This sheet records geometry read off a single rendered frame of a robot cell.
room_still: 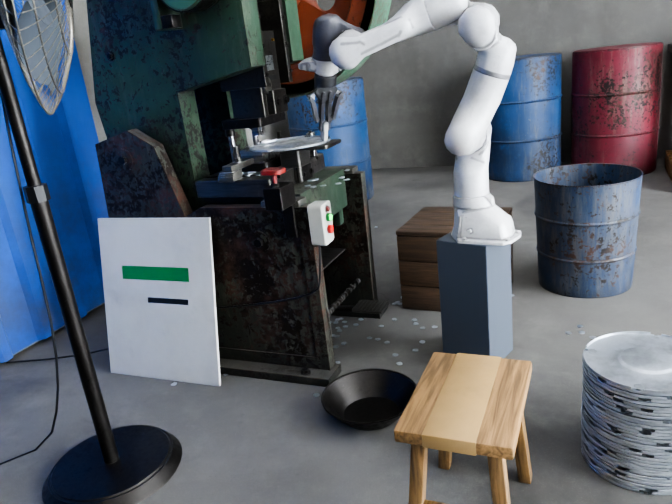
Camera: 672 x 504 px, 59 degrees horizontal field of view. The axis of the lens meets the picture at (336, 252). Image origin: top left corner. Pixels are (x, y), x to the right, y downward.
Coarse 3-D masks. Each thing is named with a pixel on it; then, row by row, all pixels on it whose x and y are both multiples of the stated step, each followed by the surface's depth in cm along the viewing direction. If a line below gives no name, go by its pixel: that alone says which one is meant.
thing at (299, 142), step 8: (296, 136) 227; (312, 136) 224; (320, 136) 222; (328, 136) 216; (264, 144) 220; (272, 144) 217; (280, 144) 211; (288, 144) 208; (296, 144) 208; (304, 144) 208; (312, 144) 202; (320, 144) 204
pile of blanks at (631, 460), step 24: (600, 384) 141; (600, 408) 143; (624, 408) 138; (648, 408) 134; (600, 432) 145; (624, 432) 139; (648, 432) 137; (600, 456) 147; (624, 456) 141; (648, 456) 139; (624, 480) 143; (648, 480) 140
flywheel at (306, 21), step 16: (304, 0) 231; (336, 0) 226; (352, 0) 220; (368, 0) 220; (304, 16) 233; (352, 16) 222; (368, 16) 225; (304, 32) 235; (304, 48) 237; (304, 80) 238
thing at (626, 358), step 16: (608, 336) 158; (624, 336) 157; (640, 336) 156; (608, 352) 150; (624, 352) 148; (640, 352) 148; (656, 352) 147; (592, 368) 144; (608, 368) 144; (624, 368) 143; (640, 368) 141; (656, 368) 140; (624, 384) 137; (656, 384) 135
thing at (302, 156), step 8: (328, 144) 203; (336, 144) 208; (280, 152) 210; (288, 152) 209; (296, 152) 208; (304, 152) 212; (280, 160) 212; (288, 160) 210; (296, 160) 209; (304, 160) 212; (296, 168) 210; (304, 168) 212; (296, 176) 211; (304, 176) 212; (312, 176) 219
